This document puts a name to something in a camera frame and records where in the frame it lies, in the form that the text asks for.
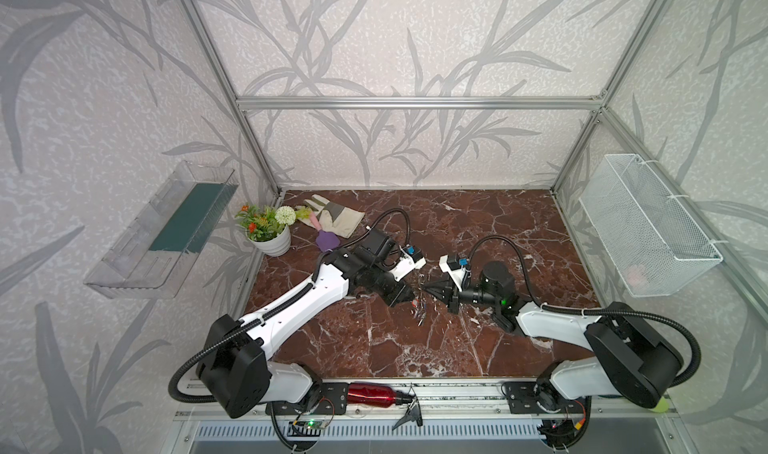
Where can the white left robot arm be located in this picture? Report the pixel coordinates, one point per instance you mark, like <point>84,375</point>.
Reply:
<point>237,367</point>

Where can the white wire mesh basket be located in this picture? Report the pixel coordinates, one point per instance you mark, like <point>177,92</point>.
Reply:
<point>653,241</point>

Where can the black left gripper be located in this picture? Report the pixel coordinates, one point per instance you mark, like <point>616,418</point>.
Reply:
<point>398,289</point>

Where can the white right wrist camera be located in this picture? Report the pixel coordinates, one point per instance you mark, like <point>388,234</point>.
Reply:
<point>456,267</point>

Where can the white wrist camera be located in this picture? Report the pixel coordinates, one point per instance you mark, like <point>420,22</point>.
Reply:
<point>456,267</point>
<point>411,259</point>

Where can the beige and grey garden glove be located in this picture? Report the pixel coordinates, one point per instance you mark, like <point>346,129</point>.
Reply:
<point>334,217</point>

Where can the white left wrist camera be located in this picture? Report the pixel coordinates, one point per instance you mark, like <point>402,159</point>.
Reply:
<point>411,259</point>

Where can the artificial green plant with flowers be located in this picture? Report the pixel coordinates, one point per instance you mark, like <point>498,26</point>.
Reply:
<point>262,224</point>

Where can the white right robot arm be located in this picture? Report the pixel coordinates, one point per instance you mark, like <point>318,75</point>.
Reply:
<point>629,357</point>

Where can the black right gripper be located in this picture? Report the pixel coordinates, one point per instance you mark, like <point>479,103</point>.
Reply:
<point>455,292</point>

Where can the clear plastic wall tray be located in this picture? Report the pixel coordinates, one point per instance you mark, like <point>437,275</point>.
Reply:
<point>155,254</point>

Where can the white ribbed plant pot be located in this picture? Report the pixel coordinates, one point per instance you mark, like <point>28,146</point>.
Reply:
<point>277,246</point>

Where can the purple trowel pink handle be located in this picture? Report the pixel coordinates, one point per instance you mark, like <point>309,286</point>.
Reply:
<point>326,241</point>

